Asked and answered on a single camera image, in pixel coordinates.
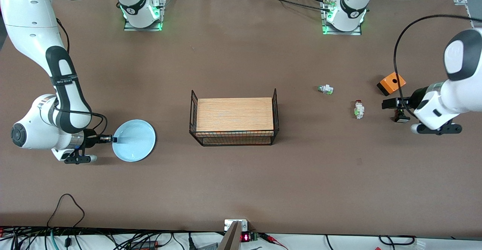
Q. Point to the light blue plate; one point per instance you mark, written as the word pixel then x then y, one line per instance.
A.
pixel 135 141

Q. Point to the green push button white body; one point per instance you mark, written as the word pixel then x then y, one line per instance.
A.
pixel 326 89

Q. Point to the red test lead clip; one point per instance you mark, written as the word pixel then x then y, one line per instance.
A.
pixel 268 237

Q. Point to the black square button white cap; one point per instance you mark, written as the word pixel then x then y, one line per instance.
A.
pixel 402 119

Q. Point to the grey metal bar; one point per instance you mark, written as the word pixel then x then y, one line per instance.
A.
pixel 230 240

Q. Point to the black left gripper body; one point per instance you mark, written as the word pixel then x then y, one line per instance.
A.
pixel 417 96

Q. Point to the orange button box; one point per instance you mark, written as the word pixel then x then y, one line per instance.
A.
pixel 393 80

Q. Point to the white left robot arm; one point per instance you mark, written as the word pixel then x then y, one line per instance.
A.
pixel 459 95

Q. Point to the small metal bracket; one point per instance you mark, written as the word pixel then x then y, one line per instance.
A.
pixel 228 225

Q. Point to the red LED display module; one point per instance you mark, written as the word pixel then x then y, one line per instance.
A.
pixel 245 237

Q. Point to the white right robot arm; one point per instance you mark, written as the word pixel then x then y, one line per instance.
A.
pixel 34 28

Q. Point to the white green red connector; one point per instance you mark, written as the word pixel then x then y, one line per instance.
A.
pixel 359 110

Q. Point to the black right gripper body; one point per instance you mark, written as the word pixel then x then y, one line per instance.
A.
pixel 89 138

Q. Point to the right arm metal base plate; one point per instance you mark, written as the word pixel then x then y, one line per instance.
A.
pixel 131 28

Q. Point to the black power adapter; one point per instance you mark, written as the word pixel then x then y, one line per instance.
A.
pixel 145 245

